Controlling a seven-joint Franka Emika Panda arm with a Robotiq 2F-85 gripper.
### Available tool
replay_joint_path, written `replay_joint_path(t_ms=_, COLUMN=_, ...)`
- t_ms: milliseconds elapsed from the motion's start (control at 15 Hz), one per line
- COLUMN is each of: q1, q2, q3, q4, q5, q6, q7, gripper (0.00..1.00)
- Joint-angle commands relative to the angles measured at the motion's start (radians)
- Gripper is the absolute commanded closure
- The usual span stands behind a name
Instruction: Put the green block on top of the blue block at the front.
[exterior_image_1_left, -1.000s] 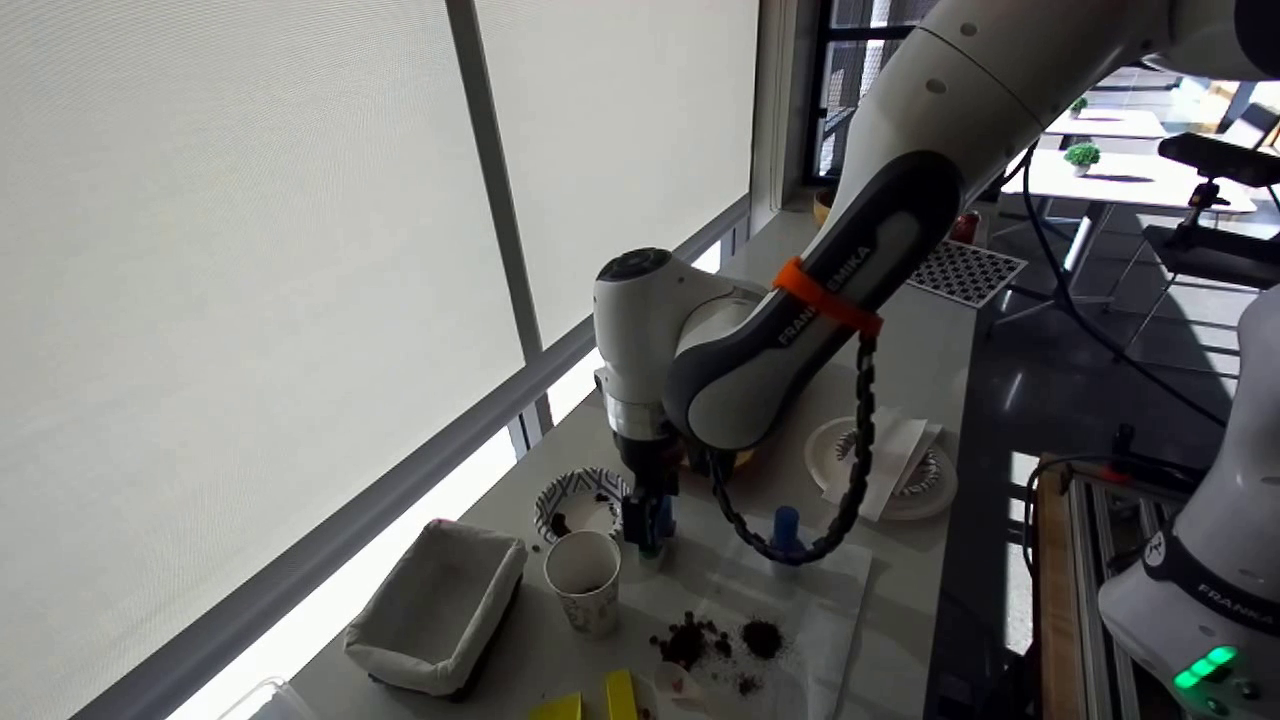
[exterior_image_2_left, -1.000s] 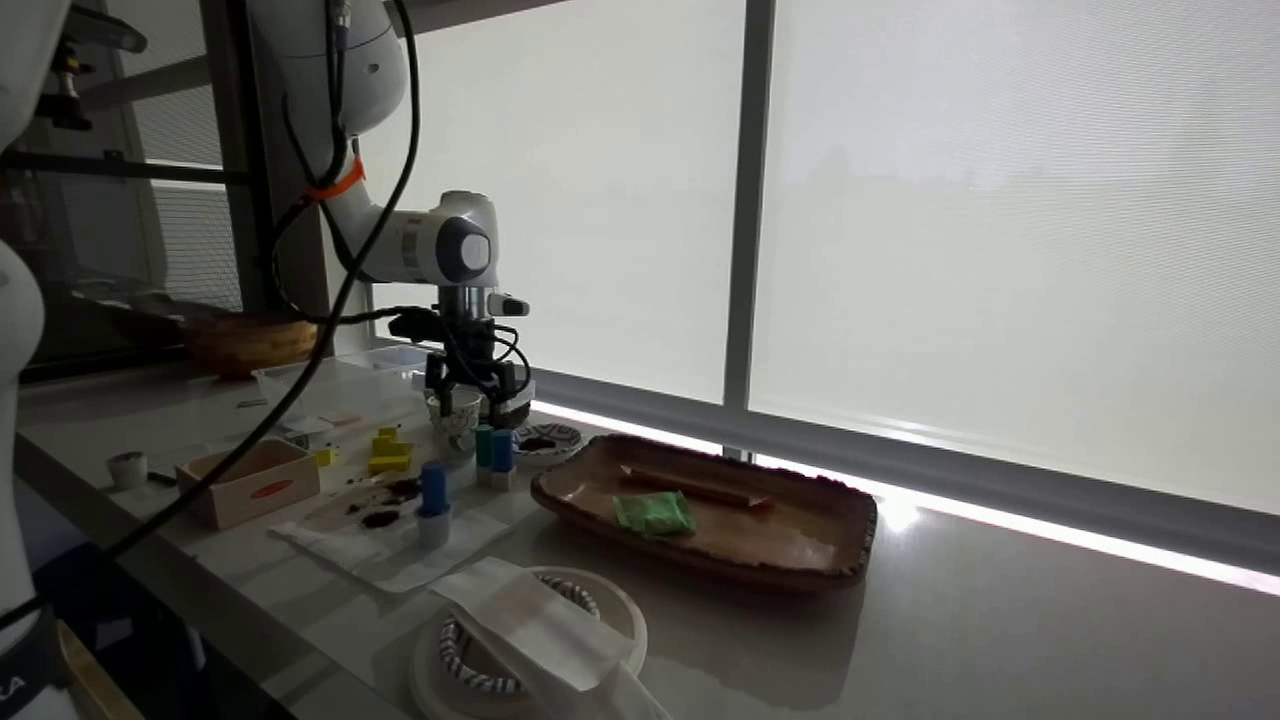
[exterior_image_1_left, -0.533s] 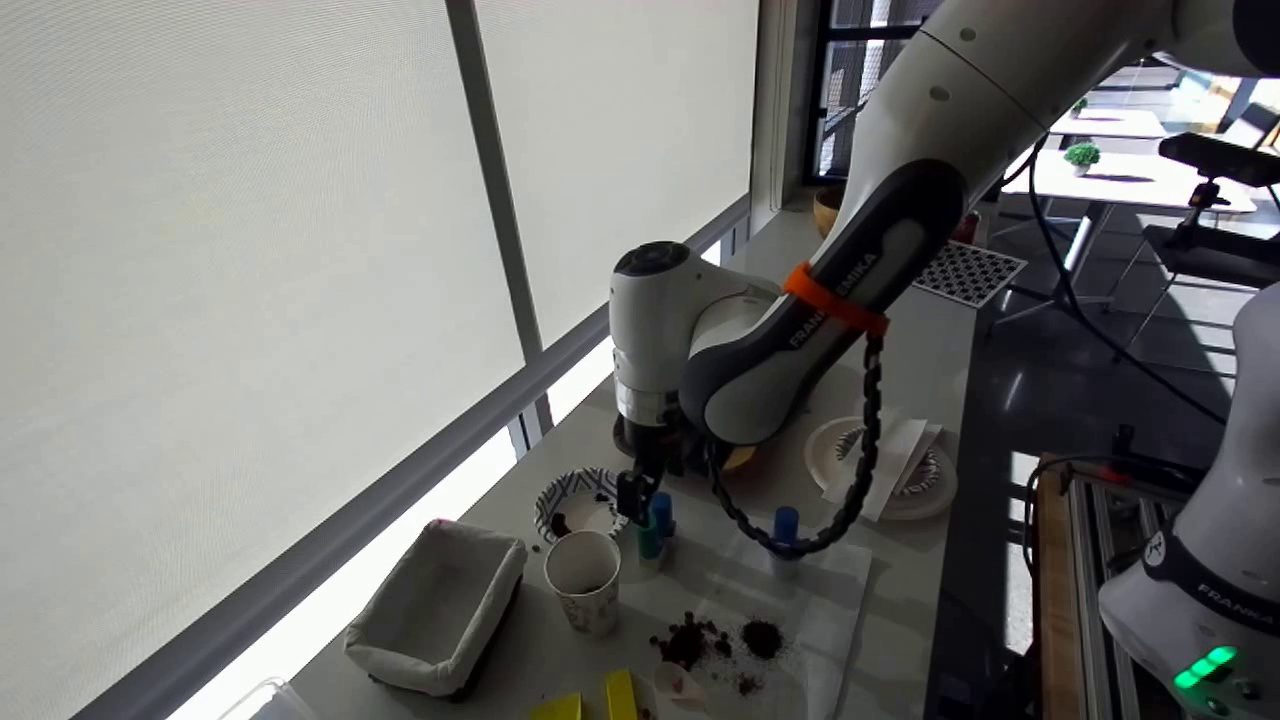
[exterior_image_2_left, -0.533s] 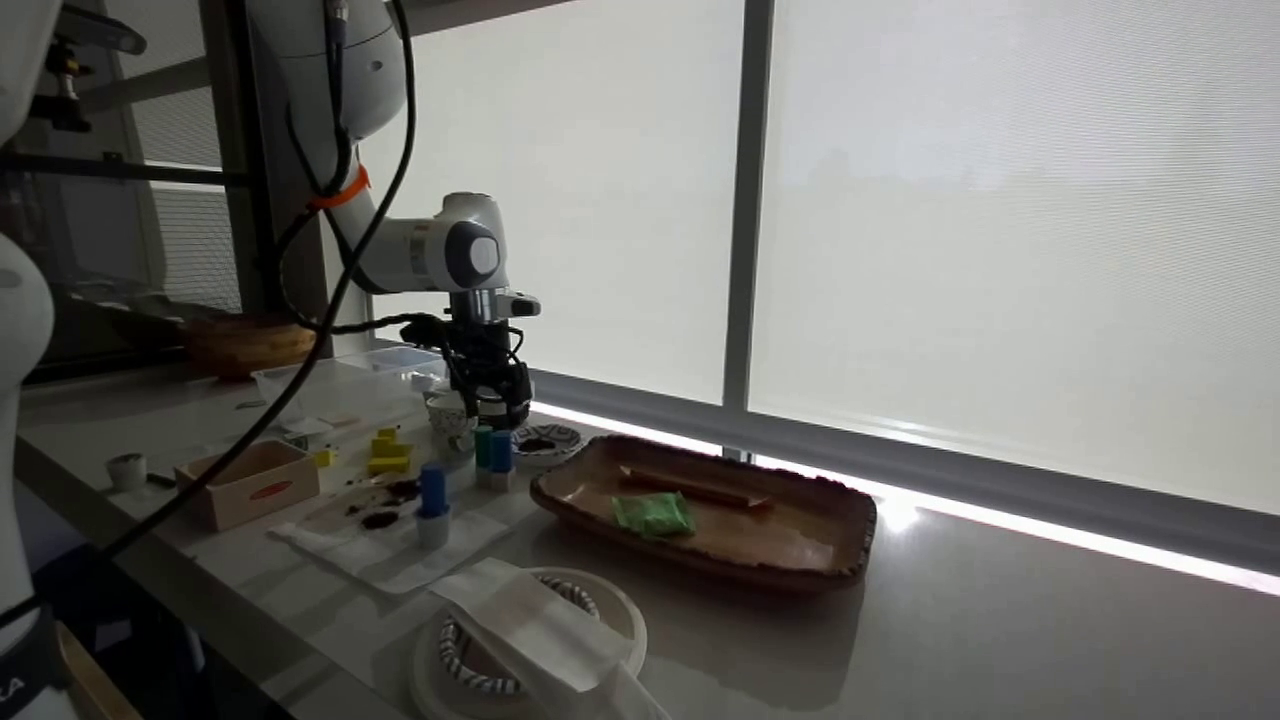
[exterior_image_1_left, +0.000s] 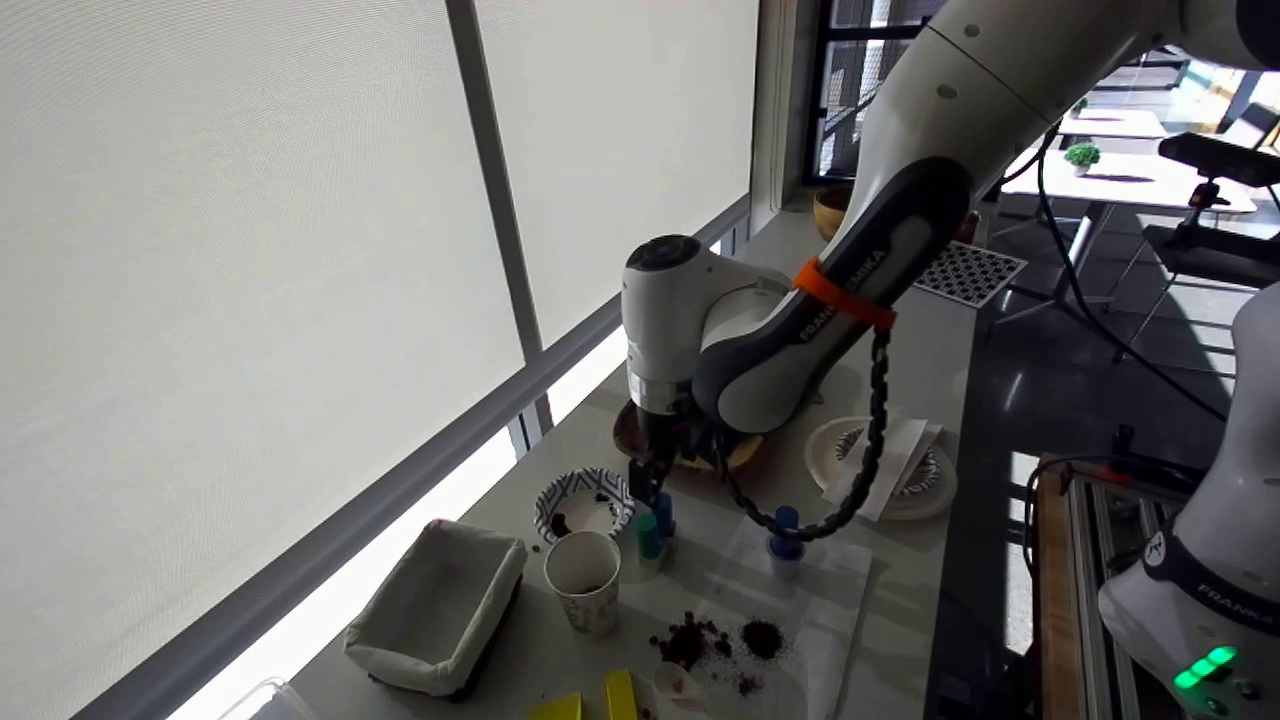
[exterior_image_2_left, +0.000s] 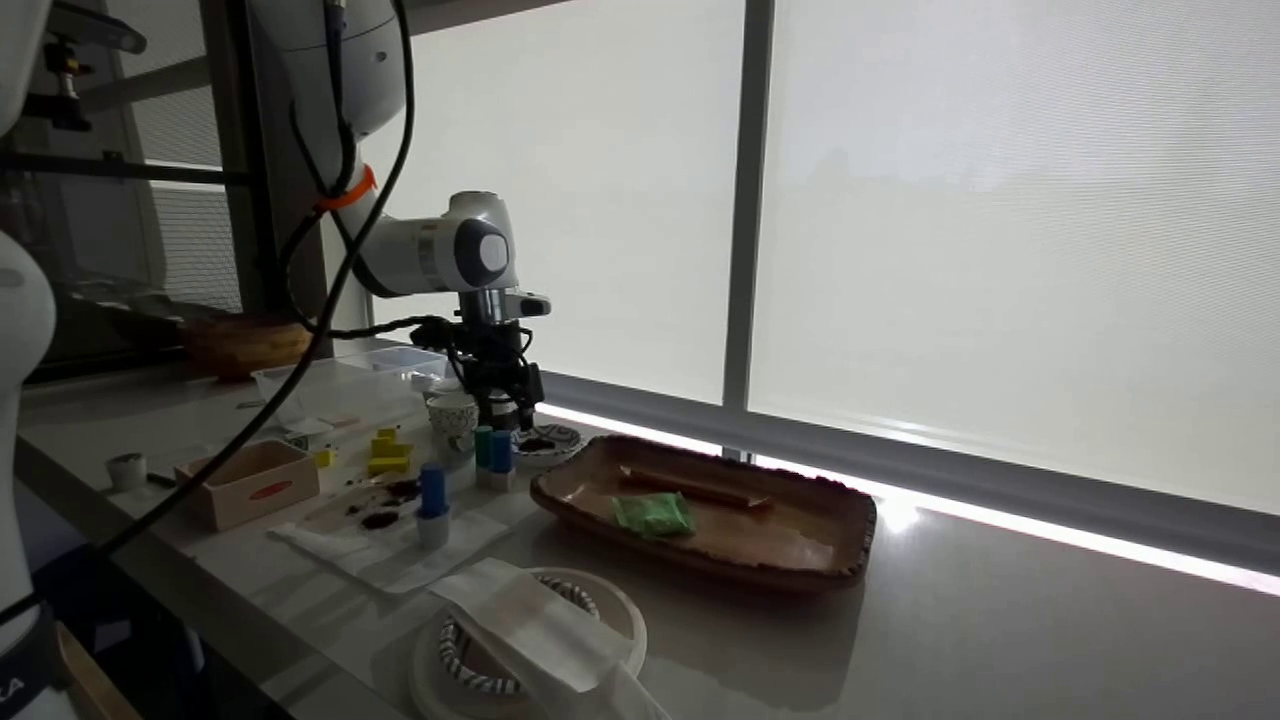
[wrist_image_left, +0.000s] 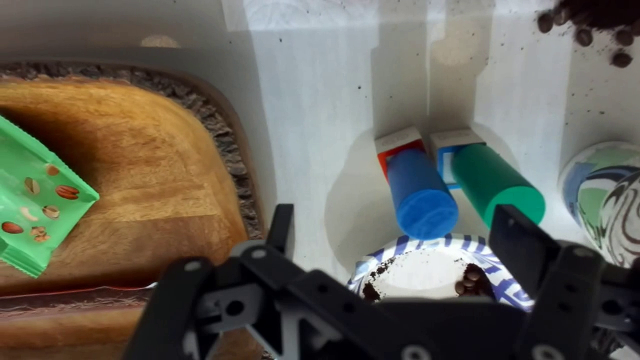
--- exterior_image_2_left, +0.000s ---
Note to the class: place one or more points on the grey window mullion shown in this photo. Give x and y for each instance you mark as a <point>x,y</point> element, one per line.
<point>749,201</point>

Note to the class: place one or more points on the blue cylinder block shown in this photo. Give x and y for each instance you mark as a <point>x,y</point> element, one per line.
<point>428,490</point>
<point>505,457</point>

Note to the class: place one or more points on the white paper towel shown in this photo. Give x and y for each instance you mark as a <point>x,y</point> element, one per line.
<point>386,560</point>

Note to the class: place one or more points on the brown wooden tray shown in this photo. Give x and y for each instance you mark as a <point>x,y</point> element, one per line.
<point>745,535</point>

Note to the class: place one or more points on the white roller blind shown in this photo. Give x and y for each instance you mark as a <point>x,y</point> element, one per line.
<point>602,201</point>
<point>1041,201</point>

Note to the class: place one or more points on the yellow wooden block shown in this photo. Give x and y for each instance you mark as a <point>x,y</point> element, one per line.
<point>393,439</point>
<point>324,457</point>
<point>389,465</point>
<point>374,442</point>

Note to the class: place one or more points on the brown woven basket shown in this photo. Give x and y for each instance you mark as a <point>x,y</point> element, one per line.
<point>246,344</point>

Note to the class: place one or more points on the patterned paper bowl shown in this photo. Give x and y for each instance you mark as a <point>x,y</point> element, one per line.
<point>549,447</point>

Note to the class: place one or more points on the white paper cup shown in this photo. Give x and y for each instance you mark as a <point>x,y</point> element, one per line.
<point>449,425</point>

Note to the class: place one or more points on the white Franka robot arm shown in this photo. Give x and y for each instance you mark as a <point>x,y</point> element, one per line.
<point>425,255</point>

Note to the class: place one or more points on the white rectangular container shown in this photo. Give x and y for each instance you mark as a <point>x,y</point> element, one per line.
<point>399,362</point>

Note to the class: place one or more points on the dark vertical post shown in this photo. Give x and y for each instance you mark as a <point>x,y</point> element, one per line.
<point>261,224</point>

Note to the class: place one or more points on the green snack packet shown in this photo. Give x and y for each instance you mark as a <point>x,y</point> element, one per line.
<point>652,517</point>

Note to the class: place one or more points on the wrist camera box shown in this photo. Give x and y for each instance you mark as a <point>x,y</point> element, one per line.
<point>528,307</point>

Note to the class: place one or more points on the brown cardboard box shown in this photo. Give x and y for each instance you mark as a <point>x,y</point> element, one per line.
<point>254,502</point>

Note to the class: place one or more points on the dark coffee grounds spill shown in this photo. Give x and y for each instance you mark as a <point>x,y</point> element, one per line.
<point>383,522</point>

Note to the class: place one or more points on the small white cup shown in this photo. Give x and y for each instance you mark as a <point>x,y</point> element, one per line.
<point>126,470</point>

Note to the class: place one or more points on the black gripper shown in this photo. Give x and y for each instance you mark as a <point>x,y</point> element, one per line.
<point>503,362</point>

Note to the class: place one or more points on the brown wrapped stick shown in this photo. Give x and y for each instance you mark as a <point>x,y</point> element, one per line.
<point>692,490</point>

